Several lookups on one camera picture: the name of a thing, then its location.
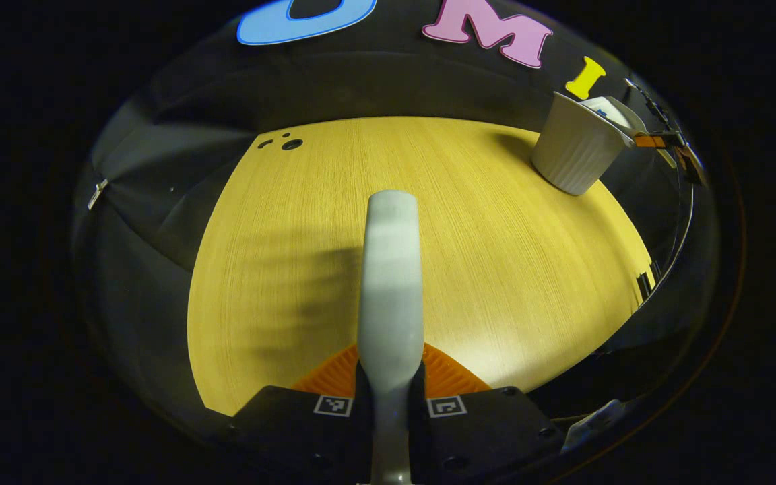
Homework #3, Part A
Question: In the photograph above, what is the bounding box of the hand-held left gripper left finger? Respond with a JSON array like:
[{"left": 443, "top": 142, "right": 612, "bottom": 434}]
[{"left": 230, "top": 344, "right": 375, "bottom": 485}]

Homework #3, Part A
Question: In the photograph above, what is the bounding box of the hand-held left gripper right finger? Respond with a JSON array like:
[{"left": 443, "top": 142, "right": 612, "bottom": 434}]
[{"left": 408, "top": 342, "right": 564, "bottom": 485}]

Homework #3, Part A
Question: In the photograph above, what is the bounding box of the white ribbed garbage bin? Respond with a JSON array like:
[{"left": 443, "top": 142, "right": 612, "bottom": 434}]
[{"left": 531, "top": 92, "right": 635, "bottom": 196}]

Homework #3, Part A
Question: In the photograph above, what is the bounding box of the white dustpan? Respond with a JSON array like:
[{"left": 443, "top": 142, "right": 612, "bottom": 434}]
[{"left": 580, "top": 96, "right": 648, "bottom": 146}]

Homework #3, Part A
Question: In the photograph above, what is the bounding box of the wooden desktop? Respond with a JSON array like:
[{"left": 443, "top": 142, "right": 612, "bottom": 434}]
[{"left": 186, "top": 116, "right": 657, "bottom": 417}]

